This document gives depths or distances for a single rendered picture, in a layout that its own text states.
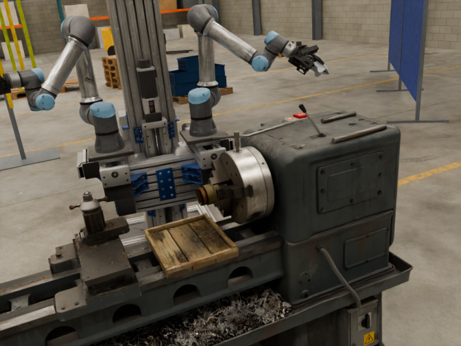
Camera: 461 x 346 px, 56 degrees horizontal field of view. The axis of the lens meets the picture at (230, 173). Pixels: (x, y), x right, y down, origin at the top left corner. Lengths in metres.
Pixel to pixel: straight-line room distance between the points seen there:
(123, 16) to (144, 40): 0.15
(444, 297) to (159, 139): 1.99
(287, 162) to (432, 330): 1.52
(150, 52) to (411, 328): 2.11
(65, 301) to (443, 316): 2.13
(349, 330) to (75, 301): 1.26
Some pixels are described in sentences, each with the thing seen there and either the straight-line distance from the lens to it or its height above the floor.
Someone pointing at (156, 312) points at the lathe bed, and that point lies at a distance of 1.82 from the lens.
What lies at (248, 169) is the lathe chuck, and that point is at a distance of 1.73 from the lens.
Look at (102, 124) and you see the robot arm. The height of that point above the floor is 1.30.
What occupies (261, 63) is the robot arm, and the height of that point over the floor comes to 1.52.
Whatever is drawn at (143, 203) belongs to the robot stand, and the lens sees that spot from 2.38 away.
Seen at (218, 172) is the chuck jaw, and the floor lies 1.15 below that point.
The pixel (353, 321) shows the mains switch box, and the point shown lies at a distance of 2.23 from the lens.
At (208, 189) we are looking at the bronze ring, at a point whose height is 1.11.
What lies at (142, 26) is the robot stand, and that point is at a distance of 2.38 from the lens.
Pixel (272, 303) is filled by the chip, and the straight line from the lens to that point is 1.98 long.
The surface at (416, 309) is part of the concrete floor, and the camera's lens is 2.97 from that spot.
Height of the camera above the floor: 1.83
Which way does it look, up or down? 22 degrees down
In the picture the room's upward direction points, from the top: 5 degrees counter-clockwise
